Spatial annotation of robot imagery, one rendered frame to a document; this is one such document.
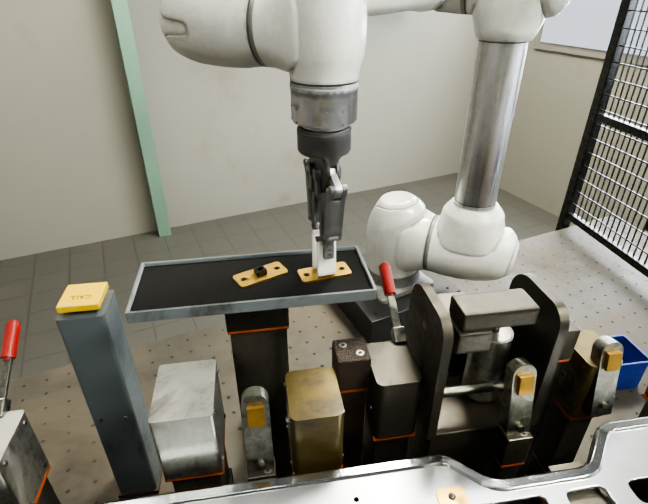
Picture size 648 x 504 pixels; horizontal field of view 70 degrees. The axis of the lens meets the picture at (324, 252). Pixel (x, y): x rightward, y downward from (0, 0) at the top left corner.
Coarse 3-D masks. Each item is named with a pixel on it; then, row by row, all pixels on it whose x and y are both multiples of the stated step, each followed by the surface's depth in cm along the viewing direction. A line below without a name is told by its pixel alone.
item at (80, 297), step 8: (72, 288) 72; (80, 288) 72; (88, 288) 72; (96, 288) 72; (104, 288) 72; (64, 296) 70; (72, 296) 70; (80, 296) 70; (88, 296) 70; (96, 296) 70; (104, 296) 72; (64, 304) 68; (72, 304) 68; (80, 304) 68; (88, 304) 69; (96, 304) 69; (64, 312) 68
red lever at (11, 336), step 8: (16, 320) 69; (8, 328) 68; (16, 328) 69; (8, 336) 68; (16, 336) 68; (8, 344) 67; (16, 344) 68; (8, 352) 67; (16, 352) 68; (8, 360) 67; (8, 368) 66; (0, 376) 66; (8, 376) 66; (0, 384) 65; (8, 384) 66; (0, 392) 65; (0, 400) 64; (8, 400) 65; (0, 408) 63; (8, 408) 64; (0, 416) 63
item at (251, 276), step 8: (272, 264) 77; (280, 264) 77; (248, 272) 75; (256, 272) 74; (264, 272) 74; (272, 272) 75; (280, 272) 75; (240, 280) 73; (248, 280) 73; (256, 280) 73; (264, 280) 74
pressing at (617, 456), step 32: (608, 448) 66; (640, 448) 66; (256, 480) 62; (288, 480) 61; (320, 480) 61; (352, 480) 62; (384, 480) 62; (416, 480) 62; (448, 480) 62; (480, 480) 61; (512, 480) 61; (544, 480) 61; (576, 480) 62; (608, 480) 62; (640, 480) 62
